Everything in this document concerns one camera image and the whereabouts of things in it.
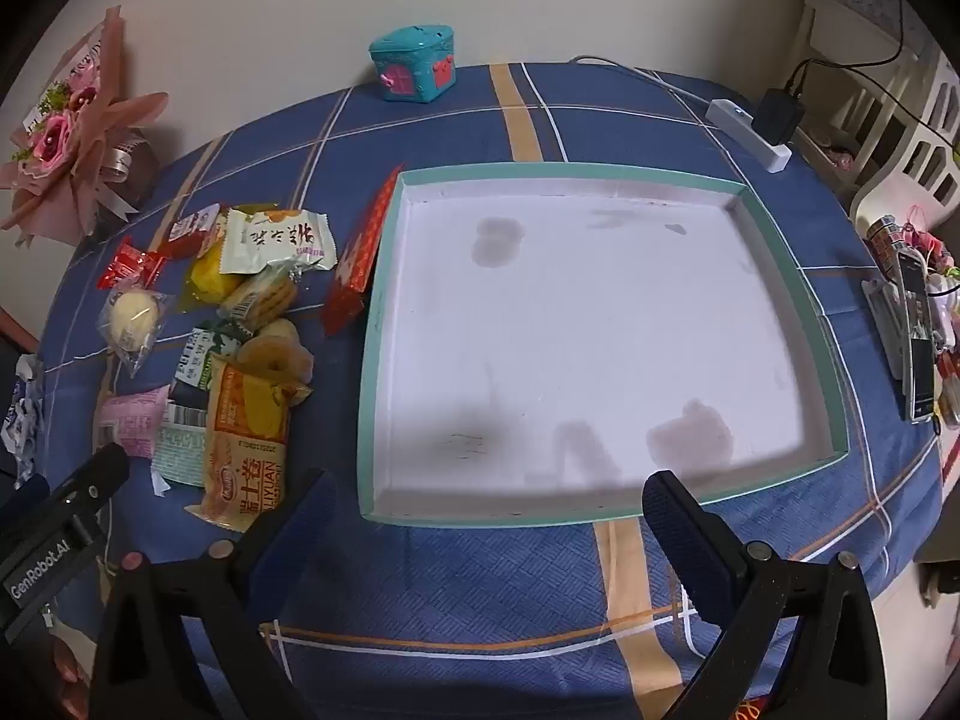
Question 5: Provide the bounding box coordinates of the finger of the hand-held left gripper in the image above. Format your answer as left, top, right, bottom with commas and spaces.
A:
45, 442, 131, 533
0, 475, 55, 533

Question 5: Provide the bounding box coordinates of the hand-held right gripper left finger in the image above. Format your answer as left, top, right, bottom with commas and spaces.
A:
88, 469, 338, 720

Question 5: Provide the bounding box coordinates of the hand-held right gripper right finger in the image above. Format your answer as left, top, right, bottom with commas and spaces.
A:
641, 470, 890, 720

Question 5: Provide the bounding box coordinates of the pink snack packet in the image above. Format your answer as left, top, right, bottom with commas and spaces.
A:
91, 382, 173, 458

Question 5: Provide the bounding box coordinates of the orange cake roll packet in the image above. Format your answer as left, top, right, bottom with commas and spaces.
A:
184, 356, 312, 533

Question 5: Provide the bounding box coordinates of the mint green snack packet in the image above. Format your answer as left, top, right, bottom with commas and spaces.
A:
150, 401, 211, 496

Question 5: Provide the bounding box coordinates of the green and white snack packet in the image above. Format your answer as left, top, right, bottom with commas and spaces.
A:
166, 319, 248, 406

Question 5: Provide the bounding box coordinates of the clear packet with white bun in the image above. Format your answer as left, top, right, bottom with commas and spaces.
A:
97, 281, 177, 380

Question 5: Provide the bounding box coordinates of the red snack packet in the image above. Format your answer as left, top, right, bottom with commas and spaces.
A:
97, 238, 170, 290

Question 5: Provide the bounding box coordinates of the clear packet of biscuits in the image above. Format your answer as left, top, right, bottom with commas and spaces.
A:
217, 262, 308, 331

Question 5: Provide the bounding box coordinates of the yellow snack packet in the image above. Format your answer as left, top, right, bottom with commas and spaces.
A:
174, 236, 248, 316

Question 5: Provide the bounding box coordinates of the teal-rimmed white cardboard box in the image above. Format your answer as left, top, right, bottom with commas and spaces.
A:
356, 161, 851, 527

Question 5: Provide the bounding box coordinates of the long red patterned packet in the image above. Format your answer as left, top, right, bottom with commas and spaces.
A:
321, 167, 402, 335

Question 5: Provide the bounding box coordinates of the brown and white biscuit packet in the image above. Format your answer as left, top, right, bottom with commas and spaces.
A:
154, 202, 226, 260

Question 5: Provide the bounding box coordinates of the cream snack packet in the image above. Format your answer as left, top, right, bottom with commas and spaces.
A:
217, 206, 338, 275

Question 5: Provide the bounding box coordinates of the blue and white snack packet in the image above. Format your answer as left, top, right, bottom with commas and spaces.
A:
0, 352, 46, 481

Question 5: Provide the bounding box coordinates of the blue plaid tablecloth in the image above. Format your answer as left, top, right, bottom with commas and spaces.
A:
15, 60, 946, 720

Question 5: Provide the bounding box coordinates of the black smartphone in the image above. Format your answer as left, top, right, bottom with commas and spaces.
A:
896, 247, 938, 425

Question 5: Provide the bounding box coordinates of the pink flower bouquet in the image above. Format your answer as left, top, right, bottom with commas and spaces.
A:
0, 6, 170, 248

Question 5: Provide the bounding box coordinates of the pile of colourful trinkets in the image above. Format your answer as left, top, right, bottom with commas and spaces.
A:
866, 206, 960, 428

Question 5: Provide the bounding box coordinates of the white power strip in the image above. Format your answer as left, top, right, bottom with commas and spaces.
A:
705, 99, 792, 175

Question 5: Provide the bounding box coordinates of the black power adapter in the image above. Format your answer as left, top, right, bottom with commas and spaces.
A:
752, 88, 805, 143

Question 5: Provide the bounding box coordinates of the teal and pink toy box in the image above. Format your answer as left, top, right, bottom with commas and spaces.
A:
367, 25, 458, 102

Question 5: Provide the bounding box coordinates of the white chair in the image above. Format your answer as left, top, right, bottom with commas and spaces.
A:
784, 0, 960, 218

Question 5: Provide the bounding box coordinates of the white cable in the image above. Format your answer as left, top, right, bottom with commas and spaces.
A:
568, 54, 713, 107

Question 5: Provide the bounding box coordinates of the black cable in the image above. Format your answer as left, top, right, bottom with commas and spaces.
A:
784, 0, 960, 158

